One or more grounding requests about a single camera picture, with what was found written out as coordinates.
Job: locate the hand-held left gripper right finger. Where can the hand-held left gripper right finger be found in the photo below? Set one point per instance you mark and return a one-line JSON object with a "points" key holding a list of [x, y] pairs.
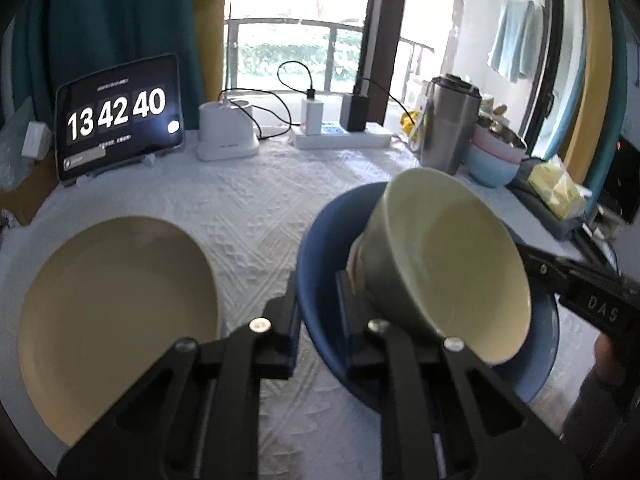
{"points": [[352, 340]]}

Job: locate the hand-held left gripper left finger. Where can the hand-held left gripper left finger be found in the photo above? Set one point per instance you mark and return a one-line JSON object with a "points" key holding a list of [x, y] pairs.
{"points": [[280, 340]]}

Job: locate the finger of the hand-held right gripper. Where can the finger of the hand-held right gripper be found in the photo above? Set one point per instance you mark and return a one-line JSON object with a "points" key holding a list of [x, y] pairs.
{"points": [[545, 270]]}

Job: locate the dark blue bowl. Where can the dark blue bowl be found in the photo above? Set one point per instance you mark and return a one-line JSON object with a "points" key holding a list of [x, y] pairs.
{"points": [[325, 270]]}

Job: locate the cream bowl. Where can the cream bowl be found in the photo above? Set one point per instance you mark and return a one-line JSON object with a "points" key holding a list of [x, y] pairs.
{"points": [[450, 260]]}

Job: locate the beige plate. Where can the beige plate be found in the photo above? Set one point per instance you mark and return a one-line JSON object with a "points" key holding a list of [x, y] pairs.
{"points": [[115, 320]]}

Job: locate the person's right forearm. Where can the person's right forearm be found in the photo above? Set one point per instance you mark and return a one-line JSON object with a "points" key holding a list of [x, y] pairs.
{"points": [[595, 410]]}

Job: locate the yellow tissue pack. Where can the yellow tissue pack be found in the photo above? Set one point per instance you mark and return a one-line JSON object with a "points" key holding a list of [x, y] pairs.
{"points": [[557, 190]]}

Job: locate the light blue bowl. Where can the light blue bowl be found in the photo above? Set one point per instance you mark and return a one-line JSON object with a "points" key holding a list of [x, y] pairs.
{"points": [[490, 170]]}

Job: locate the black electronic device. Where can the black electronic device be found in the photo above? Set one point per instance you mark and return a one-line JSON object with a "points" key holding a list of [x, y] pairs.
{"points": [[622, 180]]}

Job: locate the pale pink bowl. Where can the pale pink bowl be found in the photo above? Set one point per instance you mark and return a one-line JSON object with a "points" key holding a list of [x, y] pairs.
{"points": [[487, 145]]}

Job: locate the steel bowl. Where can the steel bowl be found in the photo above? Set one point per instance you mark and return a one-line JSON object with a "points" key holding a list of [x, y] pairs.
{"points": [[505, 135]]}

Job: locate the white textured tablecloth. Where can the white textured tablecloth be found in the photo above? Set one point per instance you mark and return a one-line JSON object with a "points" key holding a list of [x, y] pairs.
{"points": [[250, 200]]}

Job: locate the steel tumbler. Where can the steel tumbler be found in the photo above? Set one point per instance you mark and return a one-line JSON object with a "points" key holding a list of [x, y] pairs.
{"points": [[447, 125]]}

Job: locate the teal curtain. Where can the teal curtain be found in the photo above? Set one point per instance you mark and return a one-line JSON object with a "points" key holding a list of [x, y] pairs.
{"points": [[617, 110], [115, 10]]}

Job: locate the white power strip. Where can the white power strip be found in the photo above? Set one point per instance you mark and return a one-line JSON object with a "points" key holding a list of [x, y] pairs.
{"points": [[345, 137]]}

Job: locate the white desk lamp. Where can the white desk lamp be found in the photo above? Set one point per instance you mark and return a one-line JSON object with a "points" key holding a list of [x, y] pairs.
{"points": [[225, 135]]}

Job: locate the yellow curtain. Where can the yellow curtain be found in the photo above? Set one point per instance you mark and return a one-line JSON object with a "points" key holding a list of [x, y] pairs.
{"points": [[592, 60], [210, 35]]}

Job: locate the white tablet stand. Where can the white tablet stand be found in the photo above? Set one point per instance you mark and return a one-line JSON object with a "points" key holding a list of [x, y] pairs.
{"points": [[146, 160]]}

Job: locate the white charger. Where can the white charger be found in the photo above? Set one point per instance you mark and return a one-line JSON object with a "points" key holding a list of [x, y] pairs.
{"points": [[312, 115]]}

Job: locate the light blue hanging towel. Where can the light blue hanging towel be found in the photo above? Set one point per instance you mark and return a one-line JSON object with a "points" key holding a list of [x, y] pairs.
{"points": [[515, 40]]}

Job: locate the tablet showing clock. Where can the tablet showing clock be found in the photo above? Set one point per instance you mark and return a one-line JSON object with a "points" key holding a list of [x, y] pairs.
{"points": [[117, 115]]}

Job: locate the small white box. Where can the small white box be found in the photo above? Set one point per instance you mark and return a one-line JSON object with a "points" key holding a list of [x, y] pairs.
{"points": [[36, 140]]}

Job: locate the balcony railing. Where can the balcony railing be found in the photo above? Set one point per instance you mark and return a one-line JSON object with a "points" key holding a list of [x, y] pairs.
{"points": [[300, 22]]}

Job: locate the cardboard box with plastic bag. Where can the cardboard box with plastic bag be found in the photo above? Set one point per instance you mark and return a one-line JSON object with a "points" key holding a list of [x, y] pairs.
{"points": [[12, 135]]}

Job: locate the dark window frame post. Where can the dark window frame post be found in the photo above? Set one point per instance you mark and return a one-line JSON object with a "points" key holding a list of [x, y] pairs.
{"points": [[385, 35]]}

